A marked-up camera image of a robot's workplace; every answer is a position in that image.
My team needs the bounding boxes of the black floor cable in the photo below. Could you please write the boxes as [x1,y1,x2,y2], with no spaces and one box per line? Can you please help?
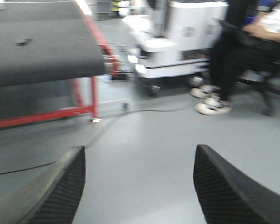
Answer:
[0,100,196,177]

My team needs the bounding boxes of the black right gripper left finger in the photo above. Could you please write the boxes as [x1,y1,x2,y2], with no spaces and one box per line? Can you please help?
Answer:
[0,146,86,224]

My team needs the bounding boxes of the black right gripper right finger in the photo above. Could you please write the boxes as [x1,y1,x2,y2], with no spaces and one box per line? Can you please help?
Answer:
[193,145,280,224]

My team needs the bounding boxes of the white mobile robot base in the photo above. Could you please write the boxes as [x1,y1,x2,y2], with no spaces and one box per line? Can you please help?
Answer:
[123,0,229,96]

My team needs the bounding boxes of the red framed conveyor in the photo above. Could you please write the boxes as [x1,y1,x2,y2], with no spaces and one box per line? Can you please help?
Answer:
[0,0,117,128]

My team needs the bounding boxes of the seated person in black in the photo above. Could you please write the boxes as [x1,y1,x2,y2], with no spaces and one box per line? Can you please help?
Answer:
[190,0,280,115]

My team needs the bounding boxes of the black office chair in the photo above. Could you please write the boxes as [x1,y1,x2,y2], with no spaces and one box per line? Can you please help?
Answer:
[219,20,280,116]

